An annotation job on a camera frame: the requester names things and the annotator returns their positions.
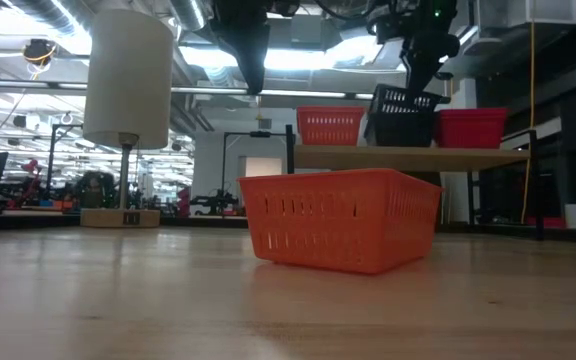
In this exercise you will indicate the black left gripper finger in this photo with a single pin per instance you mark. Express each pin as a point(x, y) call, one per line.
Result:
point(250, 50)

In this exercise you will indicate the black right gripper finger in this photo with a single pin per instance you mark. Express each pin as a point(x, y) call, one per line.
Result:
point(427, 65)
point(414, 70)

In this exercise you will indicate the red plastic basket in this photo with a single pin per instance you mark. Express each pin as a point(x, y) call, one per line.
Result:
point(470, 140)
point(470, 117)
point(470, 111)

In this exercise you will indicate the orange plastic basket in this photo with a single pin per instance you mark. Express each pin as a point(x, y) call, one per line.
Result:
point(318, 225)
point(328, 137)
point(330, 110)

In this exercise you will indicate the black background robot arm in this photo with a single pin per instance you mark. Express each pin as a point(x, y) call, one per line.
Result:
point(213, 202)

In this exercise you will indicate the long ceiling light bar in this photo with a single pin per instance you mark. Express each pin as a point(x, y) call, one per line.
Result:
point(308, 93)

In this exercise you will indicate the black thin metal stand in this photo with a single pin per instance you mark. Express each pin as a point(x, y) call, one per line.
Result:
point(260, 133)

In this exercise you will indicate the white shade table lamp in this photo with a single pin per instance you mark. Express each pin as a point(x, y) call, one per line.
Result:
point(128, 75)

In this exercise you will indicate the red background object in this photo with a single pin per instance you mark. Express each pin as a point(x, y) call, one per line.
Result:
point(184, 200)

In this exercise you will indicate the red floor object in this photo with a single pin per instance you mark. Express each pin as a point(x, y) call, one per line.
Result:
point(548, 222)

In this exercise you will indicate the black round hanging device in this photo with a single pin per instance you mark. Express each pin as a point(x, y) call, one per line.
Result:
point(39, 51)

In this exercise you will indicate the person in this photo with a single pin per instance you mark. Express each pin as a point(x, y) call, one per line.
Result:
point(93, 192)

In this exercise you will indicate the red background machine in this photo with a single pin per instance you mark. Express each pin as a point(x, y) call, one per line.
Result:
point(30, 167)

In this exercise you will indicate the dark background table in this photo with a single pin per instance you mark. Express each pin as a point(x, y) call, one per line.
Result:
point(18, 220)

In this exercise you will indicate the wooden shelf black frame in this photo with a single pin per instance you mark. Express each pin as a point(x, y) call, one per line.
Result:
point(408, 159)

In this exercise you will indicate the silver air duct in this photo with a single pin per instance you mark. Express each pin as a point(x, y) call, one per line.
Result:
point(43, 10)

